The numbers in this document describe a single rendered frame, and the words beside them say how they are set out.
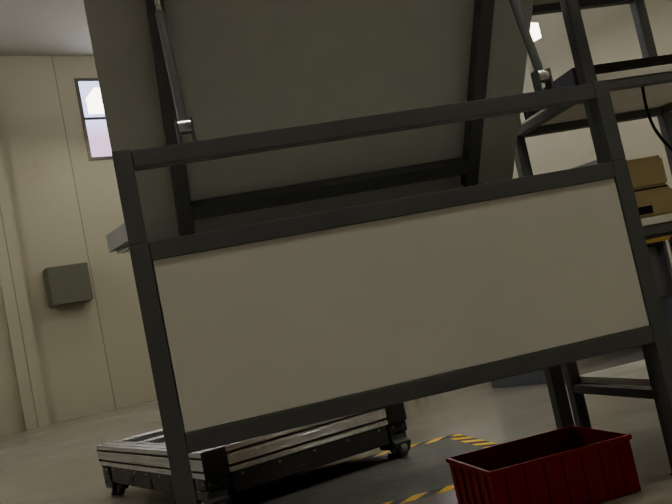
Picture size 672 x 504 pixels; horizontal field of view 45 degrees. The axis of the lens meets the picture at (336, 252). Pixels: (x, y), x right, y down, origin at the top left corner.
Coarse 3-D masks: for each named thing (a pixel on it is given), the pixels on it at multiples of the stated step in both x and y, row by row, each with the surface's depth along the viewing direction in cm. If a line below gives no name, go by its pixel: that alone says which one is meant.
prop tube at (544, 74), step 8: (512, 0) 200; (512, 8) 200; (520, 8) 199; (520, 16) 199; (520, 24) 198; (520, 32) 199; (528, 32) 197; (528, 40) 197; (528, 48) 196; (536, 56) 195; (536, 64) 195; (544, 72) 194; (544, 80) 194
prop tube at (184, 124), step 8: (160, 16) 181; (160, 24) 181; (160, 32) 180; (168, 32) 181; (168, 40) 180; (168, 48) 179; (168, 56) 178; (168, 64) 178; (168, 72) 177; (176, 72) 177; (176, 80) 177; (176, 88) 176; (176, 96) 175; (176, 104) 175; (184, 104) 176; (176, 112) 175; (184, 112) 174; (184, 120) 173; (184, 128) 173
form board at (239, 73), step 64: (128, 0) 190; (192, 0) 195; (256, 0) 199; (320, 0) 204; (384, 0) 209; (448, 0) 215; (128, 64) 198; (192, 64) 203; (256, 64) 208; (320, 64) 213; (384, 64) 219; (448, 64) 225; (512, 64) 231; (128, 128) 207; (256, 128) 218; (448, 128) 236; (512, 128) 243; (192, 192) 222; (384, 192) 241
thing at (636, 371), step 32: (544, 0) 263; (576, 0) 216; (608, 0) 272; (640, 0) 274; (576, 32) 215; (640, 32) 274; (576, 64) 216; (640, 96) 246; (544, 128) 260; (576, 128) 264; (576, 384) 250; (640, 384) 221; (576, 416) 251
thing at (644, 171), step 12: (636, 168) 231; (648, 168) 233; (660, 168) 234; (636, 180) 231; (648, 180) 232; (660, 180) 233; (636, 192) 230; (648, 192) 231; (660, 192) 232; (648, 204) 230; (660, 204) 231; (648, 216) 230
